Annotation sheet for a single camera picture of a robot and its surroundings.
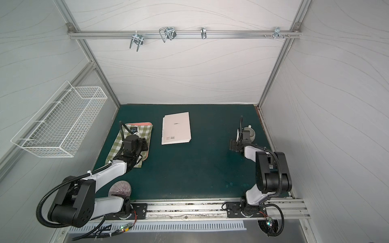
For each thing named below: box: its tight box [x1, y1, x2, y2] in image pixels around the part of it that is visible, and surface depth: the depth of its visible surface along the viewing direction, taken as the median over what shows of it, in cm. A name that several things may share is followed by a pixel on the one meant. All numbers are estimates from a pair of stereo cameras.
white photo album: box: [161, 111, 192, 146], surface depth 106 cm
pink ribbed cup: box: [108, 180, 132, 198], surface depth 80 cm
